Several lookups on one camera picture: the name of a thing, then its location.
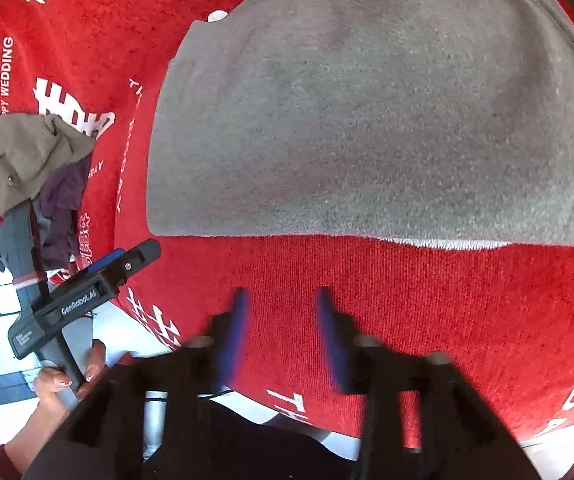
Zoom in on person's left forearm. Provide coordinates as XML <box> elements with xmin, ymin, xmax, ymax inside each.
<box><xmin>4</xmin><ymin>400</ymin><xmax>72</xmax><ymax>461</ymax></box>

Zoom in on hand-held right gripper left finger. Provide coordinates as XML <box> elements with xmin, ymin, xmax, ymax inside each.
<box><xmin>22</xmin><ymin>287</ymin><xmax>250</xmax><ymax>480</ymax></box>

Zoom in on person's left hand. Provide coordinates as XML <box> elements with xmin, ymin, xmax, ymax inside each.
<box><xmin>33</xmin><ymin>339</ymin><xmax>108</xmax><ymax>416</ymax></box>

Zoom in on khaki garment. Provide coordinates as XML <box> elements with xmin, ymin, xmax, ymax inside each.
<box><xmin>0</xmin><ymin>114</ymin><xmax>96</xmax><ymax>216</ymax></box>

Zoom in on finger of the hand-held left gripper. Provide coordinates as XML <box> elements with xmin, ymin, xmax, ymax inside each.
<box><xmin>102</xmin><ymin>239</ymin><xmax>162</xmax><ymax>291</ymax></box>
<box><xmin>87</xmin><ymin>249</ymin><xmax>126</xmax><ymax>276</ymax></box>

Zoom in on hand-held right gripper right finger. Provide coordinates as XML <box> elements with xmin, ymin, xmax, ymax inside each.
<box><xmin>317</xmin><ymin>287</ymin><xmax>543</xmax><ymax>480</ymax></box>

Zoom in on purple garment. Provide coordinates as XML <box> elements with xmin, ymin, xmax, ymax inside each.
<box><xmin>39</xmin><ymin>157</ymin><xmax>92</xmax><ymax>271</ymax></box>

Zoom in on grey sweater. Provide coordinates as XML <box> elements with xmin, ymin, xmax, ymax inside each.
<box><xmin>146</xmin><ymin>0</ymin><xmax>574</xmax><ymax>250</ymax></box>

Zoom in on red printed blanket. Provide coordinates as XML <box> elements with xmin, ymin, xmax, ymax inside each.
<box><xmin>0</xmin><ymin>0</ymin><xmax>574</xmax><ymax>478</ymax></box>

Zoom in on grey-blue garment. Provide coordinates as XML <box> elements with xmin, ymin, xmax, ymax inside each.
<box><xmin>0</xmin><ymin>200</ymin><xmax>48</xmax><ymax>311</ymax></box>

